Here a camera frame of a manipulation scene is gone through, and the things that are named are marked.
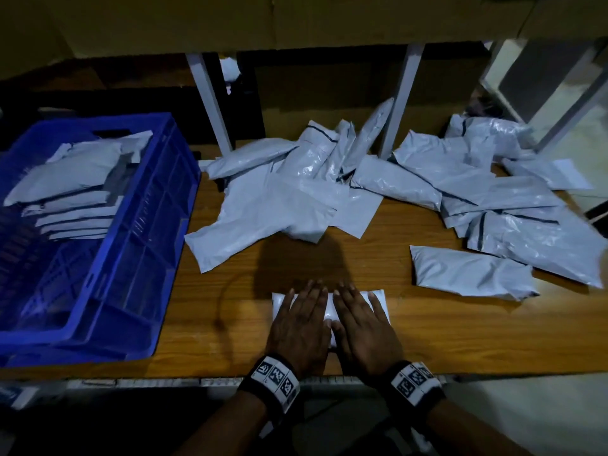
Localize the white metal shelf leg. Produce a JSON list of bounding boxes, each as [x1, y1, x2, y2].
[[379, 44, 426, 158], [185, 54, 235, 156], [533, 69, 608, 154]]

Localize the person's right hand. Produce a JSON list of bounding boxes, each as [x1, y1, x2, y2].
[[332, 282, 407, 381]]

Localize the pile of grey mailer bags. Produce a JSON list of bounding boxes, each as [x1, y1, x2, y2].
[[184, 96, 608, 303]]

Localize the person's left forearm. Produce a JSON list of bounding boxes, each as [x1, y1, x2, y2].
[[175, 389, 277, 456]]

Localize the packed white bags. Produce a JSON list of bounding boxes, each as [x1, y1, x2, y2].
[[4, 130, 154, 242]]

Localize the white wire rack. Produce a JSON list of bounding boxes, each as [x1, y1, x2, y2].
[[61, 373, 457, 391]]

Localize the grey mailer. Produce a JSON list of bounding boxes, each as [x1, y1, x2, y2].
[[272, 288, 391, 350]]

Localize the marker wristband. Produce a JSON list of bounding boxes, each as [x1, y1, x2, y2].
[[239, 354, 302, 416], [382, 360, 447, 421]]

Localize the right marker wristband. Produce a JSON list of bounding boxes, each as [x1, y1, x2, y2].
[[382, 360, 447, 421]]

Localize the blue plastic crate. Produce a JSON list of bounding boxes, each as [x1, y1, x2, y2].
[[0, 113, 203, 369]]

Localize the person's left hand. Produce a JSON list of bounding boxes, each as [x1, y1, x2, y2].
[[266, 280, 333, 379]]

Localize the wooden table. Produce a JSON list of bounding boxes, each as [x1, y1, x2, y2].
[[0, 142, 608, 382]]

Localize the left marker wristband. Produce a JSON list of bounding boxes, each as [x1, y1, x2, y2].
[[239, 354, 302, 416]]

